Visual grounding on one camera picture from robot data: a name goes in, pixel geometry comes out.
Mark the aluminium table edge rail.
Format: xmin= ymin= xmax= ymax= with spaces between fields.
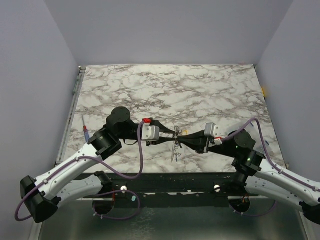
xmin=54 ymin=66 xmax=87 ymax=166

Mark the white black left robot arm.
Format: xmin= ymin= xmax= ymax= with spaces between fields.
xmin=14 ymin=107 xmax=176 ymax=223

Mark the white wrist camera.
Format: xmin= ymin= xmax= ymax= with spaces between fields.
xmin=141 ymin=118 xmax=160 ymax=142
xmin=204 ymin=122 xmax=223 ymax=146

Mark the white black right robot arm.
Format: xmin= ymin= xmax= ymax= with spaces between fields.
xmin=176 ymin=129 xmax=320 ymax=224

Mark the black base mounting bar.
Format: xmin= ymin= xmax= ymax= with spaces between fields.
xmin=96 ymin=172 xmax=248 ymax=208

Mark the key with yellow tag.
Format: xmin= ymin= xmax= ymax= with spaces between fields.
xmin=181 ymin=129 xmax=188 ymax=135

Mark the blue handled screwdriver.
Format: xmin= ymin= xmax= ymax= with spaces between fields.
xmin=81 ymin=115 xmax=90 ymax=143

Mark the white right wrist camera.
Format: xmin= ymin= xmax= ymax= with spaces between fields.
xmin=204 ymin=122 xmax=223 ymax=146

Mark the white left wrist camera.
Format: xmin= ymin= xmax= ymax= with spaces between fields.
xmin=141 ymin=118 xmax=160 ymax=142

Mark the clear plastic box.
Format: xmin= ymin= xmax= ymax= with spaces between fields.
xmin=245 ymin=122 xmax=266 ymax=155

